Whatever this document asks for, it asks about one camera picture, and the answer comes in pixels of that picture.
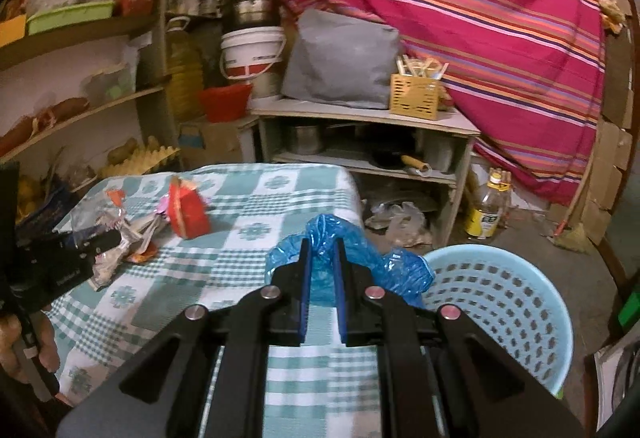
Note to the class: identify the large yellow oil jug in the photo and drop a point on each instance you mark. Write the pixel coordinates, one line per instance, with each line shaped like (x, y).
(185, 71)

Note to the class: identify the striped pink curtain cloth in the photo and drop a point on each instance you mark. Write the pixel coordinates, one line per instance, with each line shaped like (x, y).
(527, 73)

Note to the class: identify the red plastic bowl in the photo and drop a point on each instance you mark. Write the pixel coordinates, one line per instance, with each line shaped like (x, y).
(225, 104)

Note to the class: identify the red paper carton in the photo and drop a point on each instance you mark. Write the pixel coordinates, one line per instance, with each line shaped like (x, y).
(186, 210)

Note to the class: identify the pan with wooden handle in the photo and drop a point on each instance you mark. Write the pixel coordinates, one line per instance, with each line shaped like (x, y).
(397, 161)

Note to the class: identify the blue plastic bag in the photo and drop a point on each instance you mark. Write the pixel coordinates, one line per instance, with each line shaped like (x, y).
(401, 271)

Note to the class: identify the green checkered tablecloth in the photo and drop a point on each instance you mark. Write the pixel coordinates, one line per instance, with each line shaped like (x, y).
(320, 389)

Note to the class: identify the yellow egg tray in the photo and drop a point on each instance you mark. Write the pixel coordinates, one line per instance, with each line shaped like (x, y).
(134, 158)

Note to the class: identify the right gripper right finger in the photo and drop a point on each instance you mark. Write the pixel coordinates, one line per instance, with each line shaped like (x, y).
(443, 372)

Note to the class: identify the wooden low shelf cabinet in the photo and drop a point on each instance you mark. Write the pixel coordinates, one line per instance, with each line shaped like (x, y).
(293, 131)

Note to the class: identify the small broom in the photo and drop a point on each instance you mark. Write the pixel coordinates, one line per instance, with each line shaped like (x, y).
(569, 234)

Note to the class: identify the left hand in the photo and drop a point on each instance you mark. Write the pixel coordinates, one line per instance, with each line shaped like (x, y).
(14, 348)

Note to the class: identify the oil bottle on floor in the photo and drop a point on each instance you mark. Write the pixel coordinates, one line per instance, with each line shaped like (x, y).
(487, 205)

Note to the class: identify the curved wooden wall shelf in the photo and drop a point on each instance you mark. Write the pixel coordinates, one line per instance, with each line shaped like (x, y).
(44, 113)

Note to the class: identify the clear plastic bag on floor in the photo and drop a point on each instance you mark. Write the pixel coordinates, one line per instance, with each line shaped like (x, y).
(404, 225)

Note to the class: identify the yellow cutlery holder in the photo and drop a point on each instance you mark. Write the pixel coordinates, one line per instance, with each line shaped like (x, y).
(417, 88)

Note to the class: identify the metal cooking pot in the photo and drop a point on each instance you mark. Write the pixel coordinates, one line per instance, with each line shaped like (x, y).
(244, 14)

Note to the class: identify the green plastic tray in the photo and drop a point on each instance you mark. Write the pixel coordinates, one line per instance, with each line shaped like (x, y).
(68, 15)

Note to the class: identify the silver foil snack wrapper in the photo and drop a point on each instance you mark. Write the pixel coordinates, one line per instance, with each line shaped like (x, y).
(102, 227)

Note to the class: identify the light blue plastic basket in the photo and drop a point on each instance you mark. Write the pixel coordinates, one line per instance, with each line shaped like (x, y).
(513, 301)

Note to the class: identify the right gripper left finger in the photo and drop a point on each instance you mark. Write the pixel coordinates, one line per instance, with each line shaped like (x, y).
(205, 373)

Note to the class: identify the pink plastic wrapper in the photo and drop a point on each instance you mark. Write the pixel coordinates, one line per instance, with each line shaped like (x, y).
(162, 207)

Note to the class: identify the grey fabric cover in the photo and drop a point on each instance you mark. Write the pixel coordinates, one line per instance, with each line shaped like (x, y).
(342, 61)

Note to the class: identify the cardboard box under bowl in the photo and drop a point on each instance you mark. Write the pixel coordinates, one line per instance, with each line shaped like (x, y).
(204, 143)

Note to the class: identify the white plastic bucket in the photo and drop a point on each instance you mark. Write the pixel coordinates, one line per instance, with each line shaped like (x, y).
(251, 52)

